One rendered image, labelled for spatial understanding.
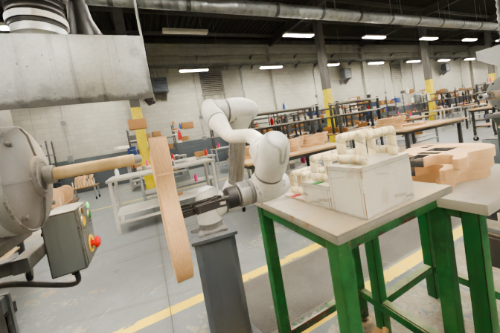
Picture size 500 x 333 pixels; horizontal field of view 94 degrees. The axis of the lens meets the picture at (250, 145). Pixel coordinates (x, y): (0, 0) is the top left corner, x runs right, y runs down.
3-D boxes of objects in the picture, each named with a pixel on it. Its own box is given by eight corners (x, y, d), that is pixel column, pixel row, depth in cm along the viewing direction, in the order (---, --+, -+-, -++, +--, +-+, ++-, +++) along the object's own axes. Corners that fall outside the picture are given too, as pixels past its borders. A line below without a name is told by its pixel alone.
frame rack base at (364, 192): (369, 221, 74) (361, 168, 73) (332, 210, 87) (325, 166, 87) (414, 197, 87) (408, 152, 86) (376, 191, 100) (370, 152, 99)
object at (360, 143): (364, 165, 76) (360, 137, 76) (356, 165, 79) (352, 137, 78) (370, 163, 78) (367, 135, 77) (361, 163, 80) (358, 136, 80)
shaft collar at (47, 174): (44, 163, 58) (50, 178, 60) (39, 172, 54) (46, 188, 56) (53, 161, 59) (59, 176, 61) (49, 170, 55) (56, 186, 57)
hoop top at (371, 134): (361, 142, 75) (359, 132, 75) (353, 142, 78) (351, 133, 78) (397, 133, 85) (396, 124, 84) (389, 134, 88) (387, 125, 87)
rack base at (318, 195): (333, 210, 87) (329, 186, 87) (303, 202, 102) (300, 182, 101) (378, 191, 100) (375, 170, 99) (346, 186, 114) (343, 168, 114)
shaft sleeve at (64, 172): (53, 165, 58) (58, 175, 60) (51, 172, 56) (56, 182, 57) (132, 152, 66) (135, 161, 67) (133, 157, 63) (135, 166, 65)
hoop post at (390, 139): (395, 155, 84) (391, 130, 83) (386, 155, 86) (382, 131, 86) (400, 154, 85) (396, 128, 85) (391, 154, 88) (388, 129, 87)
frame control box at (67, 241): (-18, 333, 62) (-40, 239, 61) (21, 289, 81) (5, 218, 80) (91, 293, 72) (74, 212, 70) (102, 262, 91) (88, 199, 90)
